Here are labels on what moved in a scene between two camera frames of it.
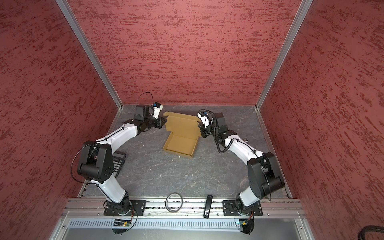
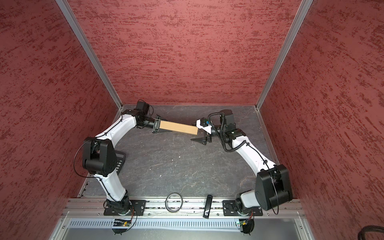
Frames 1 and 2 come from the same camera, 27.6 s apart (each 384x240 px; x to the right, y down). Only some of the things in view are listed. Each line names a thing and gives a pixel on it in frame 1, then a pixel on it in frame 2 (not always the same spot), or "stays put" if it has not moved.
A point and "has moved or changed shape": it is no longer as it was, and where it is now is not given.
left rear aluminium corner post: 70,16 stays put
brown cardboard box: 184,135 has moved or changed shape
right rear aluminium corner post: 296,22 stays put
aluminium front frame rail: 181,208 stays put
